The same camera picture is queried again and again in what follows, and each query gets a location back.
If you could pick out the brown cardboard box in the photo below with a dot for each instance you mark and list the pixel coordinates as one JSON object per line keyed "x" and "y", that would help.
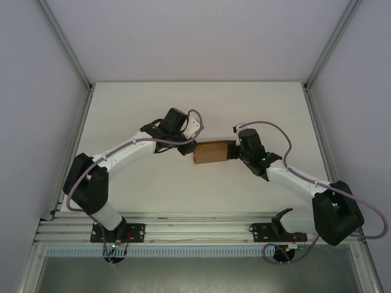
{"x": 210, "y": 154}

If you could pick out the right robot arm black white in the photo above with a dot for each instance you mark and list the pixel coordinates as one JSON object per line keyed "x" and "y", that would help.
{"x": 293, "y": 180}

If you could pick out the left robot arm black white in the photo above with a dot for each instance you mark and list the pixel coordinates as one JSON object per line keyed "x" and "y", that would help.
{"x": 128, "y": 151}

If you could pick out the small brown cardboard scrap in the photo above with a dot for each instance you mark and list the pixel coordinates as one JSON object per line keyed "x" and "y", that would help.
{"x": 162, "y": 218}

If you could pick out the grey metal sheet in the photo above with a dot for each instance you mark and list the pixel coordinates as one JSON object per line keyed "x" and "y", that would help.
{"x": 198, "y": 274}

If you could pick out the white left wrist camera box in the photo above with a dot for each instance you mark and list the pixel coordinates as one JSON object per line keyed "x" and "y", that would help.
{"x": 193, "y": 128}

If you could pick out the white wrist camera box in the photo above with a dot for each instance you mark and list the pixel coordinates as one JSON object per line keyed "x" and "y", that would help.
{"x": 193, "y": 128}
{"x": 238, "y": 128}

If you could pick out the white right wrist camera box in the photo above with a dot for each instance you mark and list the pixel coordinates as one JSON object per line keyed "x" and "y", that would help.
{"x": 238, "y": 128}

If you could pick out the aluminium table side rail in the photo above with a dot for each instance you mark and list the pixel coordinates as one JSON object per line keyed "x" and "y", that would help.
{"x": 78, "y": 122}
{"x": 314, "y": 122}

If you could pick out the aluminium mounting rail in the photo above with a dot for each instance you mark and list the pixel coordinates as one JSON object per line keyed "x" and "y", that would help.
{"x": 198, "y": 229}

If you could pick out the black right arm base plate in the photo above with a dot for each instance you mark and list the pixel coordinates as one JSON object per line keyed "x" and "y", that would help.
{"x": 259, "y": 232}

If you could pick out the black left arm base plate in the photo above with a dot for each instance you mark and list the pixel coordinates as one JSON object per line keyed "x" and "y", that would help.
{"x": 137, "y": 232}

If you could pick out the aluminium frame post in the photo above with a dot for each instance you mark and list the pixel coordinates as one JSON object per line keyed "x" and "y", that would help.
{"x": 331, "y": 42}
{"x": 65, "y": 45}

